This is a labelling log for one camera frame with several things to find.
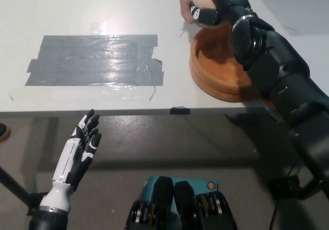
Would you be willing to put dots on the person's bare hand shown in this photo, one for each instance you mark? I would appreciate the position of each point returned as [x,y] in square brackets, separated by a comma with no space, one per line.
[186,1]

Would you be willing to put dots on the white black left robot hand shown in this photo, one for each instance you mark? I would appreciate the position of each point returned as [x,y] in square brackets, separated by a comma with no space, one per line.
[74,163]

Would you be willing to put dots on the orange plush plate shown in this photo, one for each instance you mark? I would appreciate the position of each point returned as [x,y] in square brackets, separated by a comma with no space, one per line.
[218,80]

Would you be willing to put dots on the black teal robot torso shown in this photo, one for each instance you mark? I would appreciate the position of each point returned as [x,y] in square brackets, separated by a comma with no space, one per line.
[185,209]

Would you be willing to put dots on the black table leg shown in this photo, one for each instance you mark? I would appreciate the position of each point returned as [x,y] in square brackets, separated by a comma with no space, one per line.
[13,186]

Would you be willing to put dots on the black tan round object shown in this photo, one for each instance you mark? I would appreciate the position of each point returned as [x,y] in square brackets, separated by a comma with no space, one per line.
[3,132]

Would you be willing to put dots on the small black tape piece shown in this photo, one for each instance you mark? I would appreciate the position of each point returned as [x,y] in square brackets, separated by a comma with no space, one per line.
[180,110]

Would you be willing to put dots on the black stand base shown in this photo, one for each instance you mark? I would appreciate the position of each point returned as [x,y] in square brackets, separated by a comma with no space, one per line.
[282,188]

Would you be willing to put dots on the grey duct tape patch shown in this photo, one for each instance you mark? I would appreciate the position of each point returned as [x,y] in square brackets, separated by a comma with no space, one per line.
[90,60]

